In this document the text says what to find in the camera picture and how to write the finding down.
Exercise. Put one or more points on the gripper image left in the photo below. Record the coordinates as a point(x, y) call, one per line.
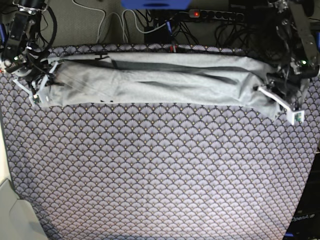
point(38, 65)

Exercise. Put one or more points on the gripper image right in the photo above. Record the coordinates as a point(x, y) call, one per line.
point(290, 82)

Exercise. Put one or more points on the grey T-shirt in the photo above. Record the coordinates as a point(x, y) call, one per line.
point(148, 77)

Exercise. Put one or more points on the fan-patterned tablecloth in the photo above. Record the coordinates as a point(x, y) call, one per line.
point(158, 171)

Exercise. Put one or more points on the black power strip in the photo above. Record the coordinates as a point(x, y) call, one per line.
point(216, 15)

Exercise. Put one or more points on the blue box overhead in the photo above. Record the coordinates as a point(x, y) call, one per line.
point(156, 4)

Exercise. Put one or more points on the red black table clamp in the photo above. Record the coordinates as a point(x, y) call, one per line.
point(173, 48)

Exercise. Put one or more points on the black box under table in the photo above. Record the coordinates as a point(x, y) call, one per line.
point(160, 36)

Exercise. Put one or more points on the beige plastic bin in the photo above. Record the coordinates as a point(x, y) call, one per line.
point(18, 220)

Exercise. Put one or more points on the black OpenArm case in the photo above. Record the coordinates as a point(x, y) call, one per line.
point(305, 224)

